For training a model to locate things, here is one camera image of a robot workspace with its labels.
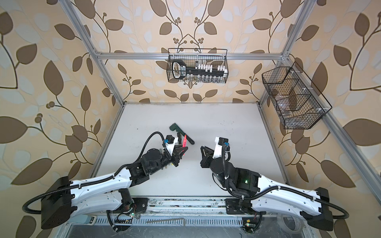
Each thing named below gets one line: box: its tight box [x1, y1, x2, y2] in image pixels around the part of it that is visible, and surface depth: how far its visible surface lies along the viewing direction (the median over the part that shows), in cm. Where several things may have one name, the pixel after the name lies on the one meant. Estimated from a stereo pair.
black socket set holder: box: [171, 59, 228, 79], surface depth 84 cm
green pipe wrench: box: [169, 122, 195, 145], surface depth 107 cm
